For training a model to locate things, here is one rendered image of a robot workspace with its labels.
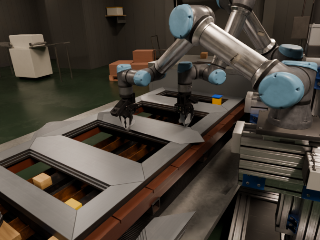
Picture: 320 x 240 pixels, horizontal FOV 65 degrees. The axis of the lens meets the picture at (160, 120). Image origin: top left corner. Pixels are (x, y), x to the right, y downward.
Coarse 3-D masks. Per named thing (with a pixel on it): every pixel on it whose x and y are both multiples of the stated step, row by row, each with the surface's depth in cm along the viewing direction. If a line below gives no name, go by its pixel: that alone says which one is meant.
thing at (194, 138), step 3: (195, 132) 134; (198, 132) 134; (192, 135) 131; (195, 135) 131; (198, 135) 130; (189, 138) 128; (192, 138) 128; (195, 138) 127; (198, 138) 127; (183, 141) 124; (186, 141) 124; (189, 141) 124; (192, 141) 124; (195, 141) 124
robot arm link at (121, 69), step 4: (120, 64) 128; (124, 64) 128; (128, 64) 127; (120, 68) 124; (124, 68) 124; (128, 68) 125; (120, 72) 125; (124, 72) 124; (120, 76) 126; (124, 76) 124; (120, 80) 127; (124, 80) 125; (120, 84) 128; (124, 84) 127; (128, 84) 128
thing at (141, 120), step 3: (141, 117) 158; (135, 120) 153; (138, 120) 153; (141, 120) 153; (144, 120) 152; (147, 120) 152; (135, 123) 149; (138, 123) 149; (141, 123) 148; (132, 126) 145; (135, 126) 145
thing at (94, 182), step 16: (80, 128) 148; (112, 128) 150; (208, 128) 139; (192, 144) 126; (16, 160) 118; (48, 160) 115; (80, 176) 103; (0, 192) 92; (16, 208) 88; (112, 208) 83; (96, 224) 77
